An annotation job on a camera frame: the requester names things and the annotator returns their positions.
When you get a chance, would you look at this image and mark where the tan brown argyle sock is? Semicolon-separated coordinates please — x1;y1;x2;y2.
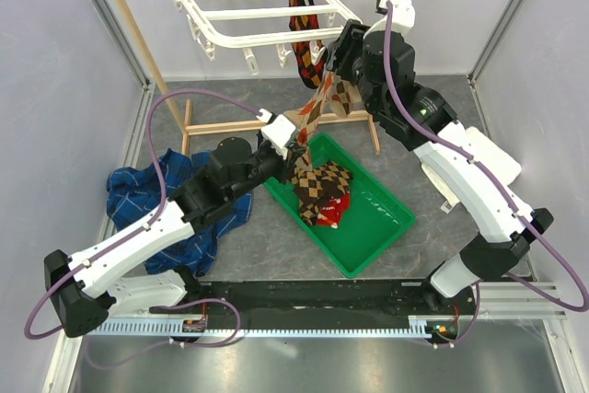
284;71;362;171

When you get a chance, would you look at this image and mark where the brown yellow argyle sock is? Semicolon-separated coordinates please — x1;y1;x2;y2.
314;160;353;199
293;168;330;226

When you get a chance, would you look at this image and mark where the red christmas sock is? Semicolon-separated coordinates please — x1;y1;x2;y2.
324;192;351;215
315;206;342;229

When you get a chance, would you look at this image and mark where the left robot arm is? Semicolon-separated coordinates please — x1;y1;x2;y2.
44;137;306;338

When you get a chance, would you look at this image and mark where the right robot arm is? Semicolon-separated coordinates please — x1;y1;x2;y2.
326;19;554;314

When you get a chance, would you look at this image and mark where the white plastic clip hanger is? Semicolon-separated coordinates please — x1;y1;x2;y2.
174;0;357;75

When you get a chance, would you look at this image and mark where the black red argyle sock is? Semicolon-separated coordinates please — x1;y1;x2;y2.
288;0;327;89

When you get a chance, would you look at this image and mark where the green plastic tray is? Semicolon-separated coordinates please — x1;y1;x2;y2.
264;133;415;278

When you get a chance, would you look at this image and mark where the wooden clothes rack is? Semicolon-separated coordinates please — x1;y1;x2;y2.
89;0;416;156

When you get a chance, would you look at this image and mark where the blue plaid shirt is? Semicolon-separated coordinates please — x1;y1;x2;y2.
106;149;253;277

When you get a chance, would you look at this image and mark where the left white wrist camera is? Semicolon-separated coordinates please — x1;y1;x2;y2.
257;108;298;159

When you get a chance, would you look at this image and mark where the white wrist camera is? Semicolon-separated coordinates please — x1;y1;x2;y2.
257;108;298;159
371;0;416;37

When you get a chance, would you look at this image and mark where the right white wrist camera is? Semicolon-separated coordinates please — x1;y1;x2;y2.
371;0;416;37

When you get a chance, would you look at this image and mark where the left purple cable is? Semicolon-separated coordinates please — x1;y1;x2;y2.
23;88;268;338

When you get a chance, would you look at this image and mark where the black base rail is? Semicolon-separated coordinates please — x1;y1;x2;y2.
151;276;493;337

